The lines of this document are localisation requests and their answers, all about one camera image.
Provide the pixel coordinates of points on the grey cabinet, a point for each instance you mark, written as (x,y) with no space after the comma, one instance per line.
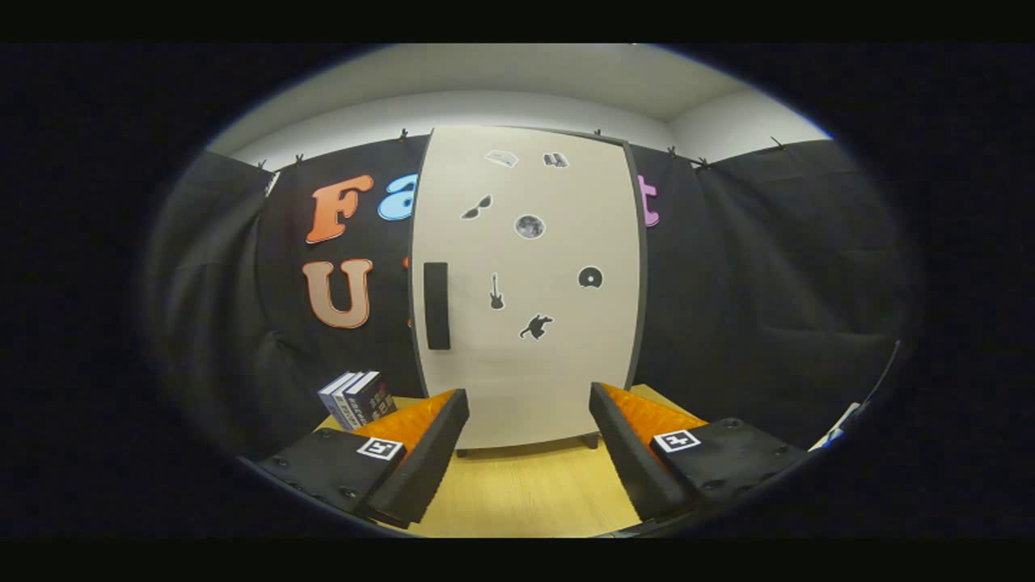
(590,441)

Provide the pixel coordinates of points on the blue spine book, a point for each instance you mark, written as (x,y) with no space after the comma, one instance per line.
(330,402)

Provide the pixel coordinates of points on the white side table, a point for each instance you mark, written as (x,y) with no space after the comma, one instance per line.
(833,432)

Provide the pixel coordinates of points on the dark blue cover book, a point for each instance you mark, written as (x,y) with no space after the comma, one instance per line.
(373,400)

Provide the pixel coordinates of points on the beige cabinet door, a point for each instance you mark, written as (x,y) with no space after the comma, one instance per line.
(534,380)

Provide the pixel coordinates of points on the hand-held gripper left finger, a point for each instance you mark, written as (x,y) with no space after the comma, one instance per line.
(420,465)

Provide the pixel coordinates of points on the white spine book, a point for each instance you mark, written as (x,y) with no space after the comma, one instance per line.
(346,402)

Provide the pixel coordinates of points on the black backdrop cloth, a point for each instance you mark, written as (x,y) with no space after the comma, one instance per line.
(768,283)

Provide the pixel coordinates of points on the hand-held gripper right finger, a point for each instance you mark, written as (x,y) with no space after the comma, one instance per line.
(627,461)

